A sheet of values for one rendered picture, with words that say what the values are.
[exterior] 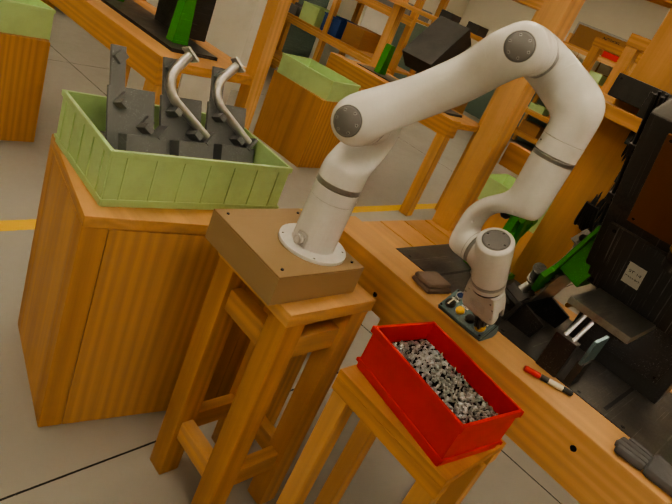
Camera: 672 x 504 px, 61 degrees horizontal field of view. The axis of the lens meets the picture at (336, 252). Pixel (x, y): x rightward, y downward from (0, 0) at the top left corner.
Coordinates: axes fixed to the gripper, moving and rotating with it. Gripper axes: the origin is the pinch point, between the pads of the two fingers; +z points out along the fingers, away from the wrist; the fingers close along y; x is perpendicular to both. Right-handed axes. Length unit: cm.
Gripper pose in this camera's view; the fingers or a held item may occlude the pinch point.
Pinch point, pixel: (480, 320)
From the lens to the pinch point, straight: 153.8
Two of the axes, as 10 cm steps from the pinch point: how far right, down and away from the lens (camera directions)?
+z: 0.9, 6.5, 7.6
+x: 7.7, -5.2, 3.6
